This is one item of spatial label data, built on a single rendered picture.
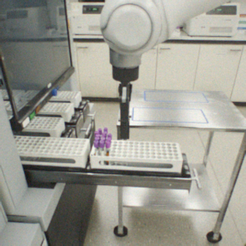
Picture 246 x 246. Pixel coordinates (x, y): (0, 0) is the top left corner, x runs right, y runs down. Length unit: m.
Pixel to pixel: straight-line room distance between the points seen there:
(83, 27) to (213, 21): 1.54
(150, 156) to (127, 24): 0.46
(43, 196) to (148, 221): 0.97
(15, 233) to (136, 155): 0.42
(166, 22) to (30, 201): 0.66
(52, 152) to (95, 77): 2.39
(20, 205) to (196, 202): 0.97
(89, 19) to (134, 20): 2.61
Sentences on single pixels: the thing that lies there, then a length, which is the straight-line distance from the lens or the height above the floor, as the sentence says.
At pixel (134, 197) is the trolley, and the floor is 0.28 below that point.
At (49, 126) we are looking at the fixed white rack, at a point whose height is 0.86.
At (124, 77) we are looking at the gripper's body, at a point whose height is 1.13.
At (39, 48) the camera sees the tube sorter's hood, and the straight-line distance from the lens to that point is 0.88.
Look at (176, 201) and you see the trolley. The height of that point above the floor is 0.28.
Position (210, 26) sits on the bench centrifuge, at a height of 1.02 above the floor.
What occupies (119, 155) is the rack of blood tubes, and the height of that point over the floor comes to 0.86.
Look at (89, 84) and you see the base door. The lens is 3.17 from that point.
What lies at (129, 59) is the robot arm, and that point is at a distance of 0.59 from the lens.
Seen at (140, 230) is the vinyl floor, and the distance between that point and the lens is 1.61.
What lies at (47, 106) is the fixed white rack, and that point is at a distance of 1.12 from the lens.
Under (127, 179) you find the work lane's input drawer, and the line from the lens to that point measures 0.76.
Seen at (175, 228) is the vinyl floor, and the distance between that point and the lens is 1.65.
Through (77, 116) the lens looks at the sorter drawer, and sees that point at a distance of 1.09.
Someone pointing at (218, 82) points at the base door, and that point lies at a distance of 3.23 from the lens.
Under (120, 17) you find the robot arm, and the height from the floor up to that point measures 1.28.
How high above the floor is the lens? 1.31
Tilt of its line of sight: 30 degrees down
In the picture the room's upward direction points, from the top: straight up
